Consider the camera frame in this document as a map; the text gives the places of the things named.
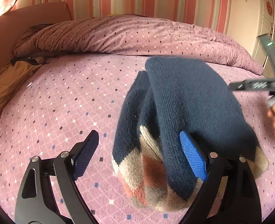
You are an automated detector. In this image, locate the navy argyle sock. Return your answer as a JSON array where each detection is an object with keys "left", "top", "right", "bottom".
[
  {"left": 140, "top": 57, "right": 268, "bottom": 203},
  {"left": 112, "top": 71, "right": 203, "bottom": 212}
]

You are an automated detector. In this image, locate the white decorated wardrobe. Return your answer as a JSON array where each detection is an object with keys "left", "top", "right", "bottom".
[{"left": 226, "top": 0, "right": 275, "bottom": 77}]

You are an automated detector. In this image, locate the purple diamond bed sheet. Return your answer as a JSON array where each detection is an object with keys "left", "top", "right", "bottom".
[{"left": 0, "top": 52, "right": 275, "bottom": 224}]

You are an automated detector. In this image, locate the tan brown pillow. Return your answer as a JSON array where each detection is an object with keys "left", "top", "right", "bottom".
[{"left": 0, "top": 57, "right": 47, "bottom": 116}]

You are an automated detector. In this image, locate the purple dotted rolled duvet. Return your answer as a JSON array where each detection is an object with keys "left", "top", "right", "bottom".
[{"left": 12, "top": 15, "right": 263, "bottom": 75}]

